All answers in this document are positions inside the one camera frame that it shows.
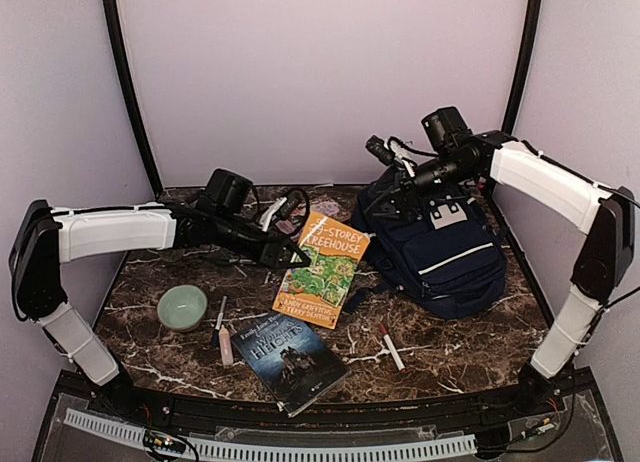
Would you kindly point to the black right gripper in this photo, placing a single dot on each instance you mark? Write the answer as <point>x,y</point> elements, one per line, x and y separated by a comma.
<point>404,186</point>

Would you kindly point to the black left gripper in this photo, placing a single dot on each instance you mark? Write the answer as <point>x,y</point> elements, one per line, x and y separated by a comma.
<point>272,251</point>

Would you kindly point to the orange 39-Storey Treehouse book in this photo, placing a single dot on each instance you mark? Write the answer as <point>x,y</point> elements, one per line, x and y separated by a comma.
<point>316,294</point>

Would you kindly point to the navy blue student backpack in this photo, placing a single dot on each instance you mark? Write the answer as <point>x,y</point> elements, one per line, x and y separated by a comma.
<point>440,250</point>

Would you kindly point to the dark Wuthering Heights book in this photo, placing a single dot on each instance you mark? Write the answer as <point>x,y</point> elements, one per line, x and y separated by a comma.
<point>291,360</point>

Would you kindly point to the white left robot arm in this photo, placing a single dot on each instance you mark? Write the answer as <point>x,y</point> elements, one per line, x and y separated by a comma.
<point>226,213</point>

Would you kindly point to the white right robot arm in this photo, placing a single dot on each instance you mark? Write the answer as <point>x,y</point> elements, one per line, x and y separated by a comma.
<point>589,236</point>

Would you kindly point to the pink pencil-shaped eraser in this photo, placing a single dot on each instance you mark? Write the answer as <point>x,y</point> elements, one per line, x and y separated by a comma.
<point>226,348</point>

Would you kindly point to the red capped white marker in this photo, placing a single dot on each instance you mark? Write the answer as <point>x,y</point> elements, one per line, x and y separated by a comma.
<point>392,349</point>

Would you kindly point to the light green ceramic bowl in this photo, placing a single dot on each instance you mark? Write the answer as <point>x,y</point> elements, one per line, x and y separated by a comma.
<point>182,308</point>

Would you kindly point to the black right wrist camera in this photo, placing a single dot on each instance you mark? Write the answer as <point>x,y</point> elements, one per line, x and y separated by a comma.
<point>391,151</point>

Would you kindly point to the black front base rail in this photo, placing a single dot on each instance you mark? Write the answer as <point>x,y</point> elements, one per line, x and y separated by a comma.
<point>371,396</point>

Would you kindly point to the black right frame post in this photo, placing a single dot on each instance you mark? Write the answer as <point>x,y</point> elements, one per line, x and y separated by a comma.
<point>525,52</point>

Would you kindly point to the black frame post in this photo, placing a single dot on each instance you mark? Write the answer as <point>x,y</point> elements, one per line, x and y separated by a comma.
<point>525,52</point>
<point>123,70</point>

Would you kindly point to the white slotted cable duct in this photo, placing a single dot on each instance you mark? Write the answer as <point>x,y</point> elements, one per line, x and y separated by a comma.
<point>235,444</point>

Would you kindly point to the black left frame post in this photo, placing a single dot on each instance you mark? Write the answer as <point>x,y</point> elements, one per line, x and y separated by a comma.
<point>123,70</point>

